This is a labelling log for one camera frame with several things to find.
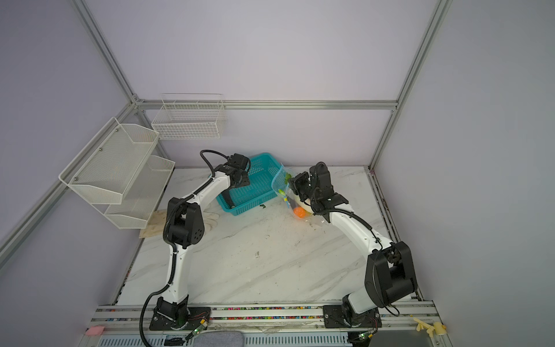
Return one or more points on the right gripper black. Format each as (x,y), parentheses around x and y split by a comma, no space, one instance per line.
(295,181)

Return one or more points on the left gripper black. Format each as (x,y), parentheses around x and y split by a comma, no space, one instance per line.
(246,181)

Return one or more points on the teal plastic basket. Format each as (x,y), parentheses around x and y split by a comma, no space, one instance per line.
(264,168)

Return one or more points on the clear zip bag blue zipper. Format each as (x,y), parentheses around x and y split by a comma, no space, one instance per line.
(291,200)

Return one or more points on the orange tangerine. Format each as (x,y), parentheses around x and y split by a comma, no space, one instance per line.
(299,212)

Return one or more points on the dark green cucumber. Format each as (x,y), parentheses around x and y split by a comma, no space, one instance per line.
(227,198)

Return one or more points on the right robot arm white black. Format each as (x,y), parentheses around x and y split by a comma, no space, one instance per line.
(390,274)

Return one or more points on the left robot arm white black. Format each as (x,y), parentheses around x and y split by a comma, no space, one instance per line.
(185,227)

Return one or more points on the white mesh two-tier shelf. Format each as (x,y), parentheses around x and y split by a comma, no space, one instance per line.
(119,174)

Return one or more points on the grey cloth pad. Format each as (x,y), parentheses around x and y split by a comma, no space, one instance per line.
(220,339)

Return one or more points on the beige tape scraps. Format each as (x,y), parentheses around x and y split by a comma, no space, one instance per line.
(432,329)

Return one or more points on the pink sponge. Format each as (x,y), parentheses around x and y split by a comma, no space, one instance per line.
(95,330)

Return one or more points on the white wire wall basket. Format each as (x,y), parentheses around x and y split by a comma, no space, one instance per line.
(190,116)

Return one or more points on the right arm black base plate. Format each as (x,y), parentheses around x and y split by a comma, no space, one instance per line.
(339,316)

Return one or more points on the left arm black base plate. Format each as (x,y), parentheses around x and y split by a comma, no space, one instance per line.
(188,320)

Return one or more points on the aluminium rail base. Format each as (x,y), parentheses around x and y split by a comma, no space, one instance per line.
(293,324)

